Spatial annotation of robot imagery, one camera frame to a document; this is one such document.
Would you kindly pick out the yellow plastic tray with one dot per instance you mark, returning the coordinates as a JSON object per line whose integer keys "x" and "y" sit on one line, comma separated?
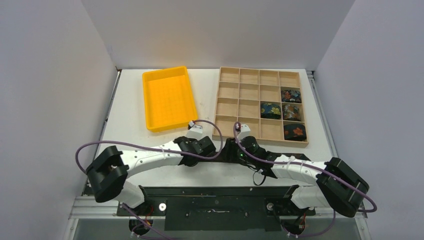
{"x": 168, "y": 99}

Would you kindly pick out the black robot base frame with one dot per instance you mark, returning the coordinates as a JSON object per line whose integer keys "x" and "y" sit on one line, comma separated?
{"x": 224, "y": 208}

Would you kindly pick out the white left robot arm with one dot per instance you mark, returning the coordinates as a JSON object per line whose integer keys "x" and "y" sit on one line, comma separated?
{"x": 109, "y": 172}

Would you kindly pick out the blue yellow floral rolled tie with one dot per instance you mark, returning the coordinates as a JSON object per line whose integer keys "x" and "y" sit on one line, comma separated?
{"x": 270, "y": 110}

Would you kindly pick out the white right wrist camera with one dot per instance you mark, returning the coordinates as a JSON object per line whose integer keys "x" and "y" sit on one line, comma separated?
{"x": 242, "y": 131}

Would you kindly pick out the navy red floral rolled tie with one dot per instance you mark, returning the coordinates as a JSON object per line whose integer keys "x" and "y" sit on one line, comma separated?
{"x": 291, "y": 96}

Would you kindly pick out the wooden compartment organizer box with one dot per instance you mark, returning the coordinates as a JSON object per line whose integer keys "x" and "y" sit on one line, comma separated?
{"x": 240, "y": 94}

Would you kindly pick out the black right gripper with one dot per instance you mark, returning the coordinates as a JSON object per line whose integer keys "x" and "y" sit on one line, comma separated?
{"x": 247, "y": 144}

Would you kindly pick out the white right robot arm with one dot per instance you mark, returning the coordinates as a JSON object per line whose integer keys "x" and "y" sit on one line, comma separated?
{"x": 329, "y": 184}

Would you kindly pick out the black orange floral rolled tie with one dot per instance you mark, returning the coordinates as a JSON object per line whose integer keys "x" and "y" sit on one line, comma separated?
{"x": 295, "y": 132}

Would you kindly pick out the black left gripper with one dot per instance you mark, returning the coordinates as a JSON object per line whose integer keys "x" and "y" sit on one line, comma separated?
{"x": 191, "y": 140}

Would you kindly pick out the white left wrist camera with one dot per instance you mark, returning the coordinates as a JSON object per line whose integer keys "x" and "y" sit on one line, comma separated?
{"x": 195, "y": 132}

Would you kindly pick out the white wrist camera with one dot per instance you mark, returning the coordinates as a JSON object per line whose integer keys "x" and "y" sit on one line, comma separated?
{"x": 195, "y": 132}
{"x": 242, "y": 131}

